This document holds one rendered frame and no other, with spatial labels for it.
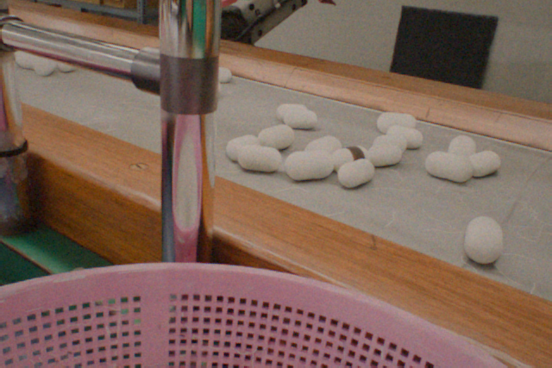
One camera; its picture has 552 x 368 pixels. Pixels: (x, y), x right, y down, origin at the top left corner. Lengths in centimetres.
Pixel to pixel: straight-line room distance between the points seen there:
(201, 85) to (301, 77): 44
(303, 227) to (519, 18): 224
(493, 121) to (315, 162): 25
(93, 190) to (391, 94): 38
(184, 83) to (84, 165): 14
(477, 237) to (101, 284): 19
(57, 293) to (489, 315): 17
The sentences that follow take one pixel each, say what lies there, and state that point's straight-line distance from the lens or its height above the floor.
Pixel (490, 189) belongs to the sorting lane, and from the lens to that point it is 41.
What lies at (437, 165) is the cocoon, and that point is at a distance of 39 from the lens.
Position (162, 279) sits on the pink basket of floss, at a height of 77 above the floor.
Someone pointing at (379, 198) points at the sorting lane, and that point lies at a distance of 35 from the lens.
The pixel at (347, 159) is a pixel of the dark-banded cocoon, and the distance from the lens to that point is 37.
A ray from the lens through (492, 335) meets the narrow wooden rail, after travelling 21.
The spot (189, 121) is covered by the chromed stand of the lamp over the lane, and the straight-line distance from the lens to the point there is 19.
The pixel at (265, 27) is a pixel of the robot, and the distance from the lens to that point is 108.
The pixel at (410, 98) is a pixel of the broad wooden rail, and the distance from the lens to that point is 57.
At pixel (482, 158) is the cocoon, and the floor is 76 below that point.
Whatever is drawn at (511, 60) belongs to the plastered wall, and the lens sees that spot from 245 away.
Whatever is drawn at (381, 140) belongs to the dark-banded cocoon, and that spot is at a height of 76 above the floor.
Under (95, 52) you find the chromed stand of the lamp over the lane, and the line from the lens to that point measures 23.
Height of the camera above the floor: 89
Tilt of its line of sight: 22 degrees down
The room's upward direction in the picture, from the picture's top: 5 degrees clockwise
